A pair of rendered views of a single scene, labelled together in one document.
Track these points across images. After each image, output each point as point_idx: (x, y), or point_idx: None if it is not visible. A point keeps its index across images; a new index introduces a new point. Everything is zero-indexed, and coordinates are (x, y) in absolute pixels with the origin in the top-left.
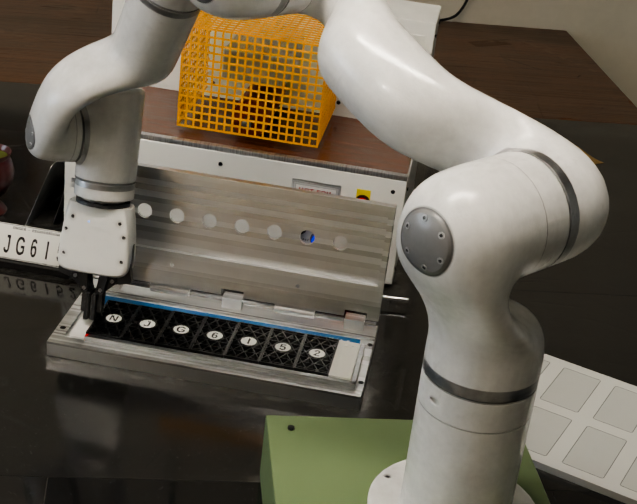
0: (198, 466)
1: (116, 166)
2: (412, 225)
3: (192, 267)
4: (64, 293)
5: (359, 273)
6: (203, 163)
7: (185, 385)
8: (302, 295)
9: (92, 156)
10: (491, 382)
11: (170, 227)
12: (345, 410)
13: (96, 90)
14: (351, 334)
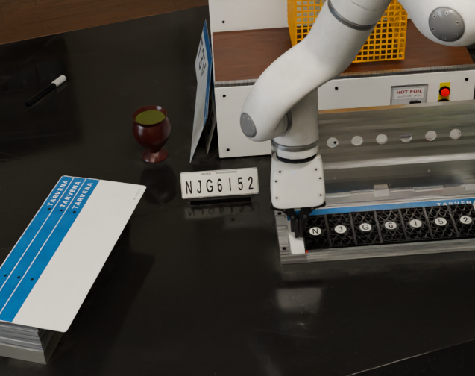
0: (441, 334)
1: (310, 131)
2: None
3: (350, 175)
4: (256, 214)
5: (471, 151)
6: (323, 90)
7: (388, 269)
8: (433, 176)
9: (294, 130)
10: None
11: (328, 151)
12: None
13: (306, 90)
14: (473, 195)
